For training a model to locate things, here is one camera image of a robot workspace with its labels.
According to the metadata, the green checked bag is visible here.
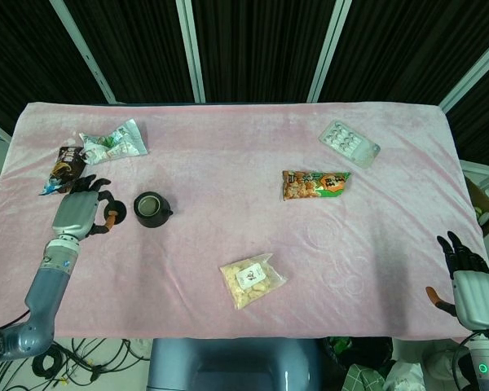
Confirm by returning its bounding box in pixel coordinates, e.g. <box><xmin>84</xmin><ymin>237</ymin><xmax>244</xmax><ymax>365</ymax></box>
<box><xmin>341</xmin><ymin>363</ymin><xmax>387</xmax><ymax>391</ymax></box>

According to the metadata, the coiled black floor cable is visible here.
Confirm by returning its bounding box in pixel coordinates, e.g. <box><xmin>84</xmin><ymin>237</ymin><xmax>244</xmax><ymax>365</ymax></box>
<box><xmin>31</xmin><ymin>349</ymin><xmax>68</xmax><ymax>378</ymax></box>

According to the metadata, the dark brown snack bag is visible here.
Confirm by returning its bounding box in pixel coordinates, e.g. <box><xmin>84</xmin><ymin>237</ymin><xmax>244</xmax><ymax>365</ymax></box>
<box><xmin>38</xmin><ymin>145</ymin><xmax>86</xmax><ymax>196</ymax></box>

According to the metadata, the black waste bin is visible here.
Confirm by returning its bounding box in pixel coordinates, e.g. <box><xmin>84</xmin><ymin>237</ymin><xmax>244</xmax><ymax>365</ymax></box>
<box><xmin>324</xmin><ymin>336</ymin><xmax>394</xmax><ymax>372</ymax></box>

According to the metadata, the blue-grey robot torso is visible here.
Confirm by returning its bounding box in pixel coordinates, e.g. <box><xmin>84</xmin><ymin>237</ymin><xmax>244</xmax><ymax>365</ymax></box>
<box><xmin>146</xmin><ymin>337</ymin><xmax>324</xmax><ymax>391</ymax></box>

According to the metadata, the orange green snack bag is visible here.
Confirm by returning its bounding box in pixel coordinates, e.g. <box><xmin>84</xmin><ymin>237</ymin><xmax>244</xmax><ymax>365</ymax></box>
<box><xmin>281</xmin><ymin>169</ymin><xmax>352</xmax><ymax>202</ymax></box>

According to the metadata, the black lid with wooden knob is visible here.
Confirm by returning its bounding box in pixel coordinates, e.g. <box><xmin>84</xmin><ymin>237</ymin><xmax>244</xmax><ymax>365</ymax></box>
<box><xmin>99</xmin><ymin>200</ymin><xmax>128</xmax><ymax>225</ymax></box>

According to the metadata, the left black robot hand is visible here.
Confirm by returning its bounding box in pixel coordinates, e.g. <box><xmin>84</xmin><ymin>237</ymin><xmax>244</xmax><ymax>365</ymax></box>
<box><xmin>51</xmin><ymin>174</ymin><xmax>119</xmax><ymax>241</ymax></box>

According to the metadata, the binder clips blister pack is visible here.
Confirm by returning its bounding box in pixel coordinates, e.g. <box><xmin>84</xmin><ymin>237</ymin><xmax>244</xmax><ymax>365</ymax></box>
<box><xmin>318</xmin><ymin>120</ymin><xmax>381</xmax><ymax>170</ymax></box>

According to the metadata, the pink plush tablecloth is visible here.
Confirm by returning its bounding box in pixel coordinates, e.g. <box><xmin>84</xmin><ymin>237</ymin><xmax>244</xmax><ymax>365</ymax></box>
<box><xmin>0</xmin><ymin>101</ymin><xmax>487</xmax><ymax>340</ymax></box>

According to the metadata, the black teapot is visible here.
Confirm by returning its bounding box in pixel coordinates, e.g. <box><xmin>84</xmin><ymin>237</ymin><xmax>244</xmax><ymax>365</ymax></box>
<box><xmin>133</xmin><ymin>191</ymin><xmax>174</xmax><ymax>229</ymax></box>

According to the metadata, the white green snack bag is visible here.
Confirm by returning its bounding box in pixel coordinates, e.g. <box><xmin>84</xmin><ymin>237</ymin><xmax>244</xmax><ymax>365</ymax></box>
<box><xmin>78</xmin><ymin>118</ymin><xmax>149</xmax><ymax>166</ymax></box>

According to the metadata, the white slanted frame pole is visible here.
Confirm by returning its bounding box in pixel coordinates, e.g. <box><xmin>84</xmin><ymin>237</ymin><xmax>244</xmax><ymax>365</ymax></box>
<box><xmin>48</xmin><ymin>0</ymin><xmax>117</xmax><ymax>105</ymax></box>

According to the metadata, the clear bag with white label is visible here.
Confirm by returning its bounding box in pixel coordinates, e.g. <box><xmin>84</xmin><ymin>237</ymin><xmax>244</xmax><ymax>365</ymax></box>
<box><xmin>218</xmin><ymin>253</ymin><xmax>289</xmax><ymax>310</ymax></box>

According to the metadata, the cardboard box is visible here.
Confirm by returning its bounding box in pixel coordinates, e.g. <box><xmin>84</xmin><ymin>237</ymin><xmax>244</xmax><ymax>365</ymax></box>
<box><xmin>466</xmin><ymin>170</ymin><xmax>489</xmax><ymax>238</ymax></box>

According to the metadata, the white double frame pole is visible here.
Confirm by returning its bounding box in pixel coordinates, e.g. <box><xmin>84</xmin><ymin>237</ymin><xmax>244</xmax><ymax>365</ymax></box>
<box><xmin>174</xmin><ymin>0</ymin><xmax>207</xmax><ymax>103</ymax></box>

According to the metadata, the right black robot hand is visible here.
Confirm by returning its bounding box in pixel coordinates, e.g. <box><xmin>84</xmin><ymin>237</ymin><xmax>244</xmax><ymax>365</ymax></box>
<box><xmin>425</xmin><ymin>231</ymin><xmax>489</xmax><ymax>330</ymax></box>

